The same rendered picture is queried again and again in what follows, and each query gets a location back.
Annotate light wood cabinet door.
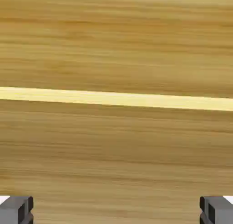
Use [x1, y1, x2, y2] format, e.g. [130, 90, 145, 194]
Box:
[0, 0, 233, 99]
[0, 99, 233, 224]

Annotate light wood cabinet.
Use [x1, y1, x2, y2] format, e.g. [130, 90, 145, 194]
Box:
[0, 0, 233, 224]

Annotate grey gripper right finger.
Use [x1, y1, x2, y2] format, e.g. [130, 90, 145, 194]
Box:
[199, 195, 233, 224]

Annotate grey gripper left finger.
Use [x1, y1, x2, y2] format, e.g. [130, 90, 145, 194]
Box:
[0, 195, 34, 224]

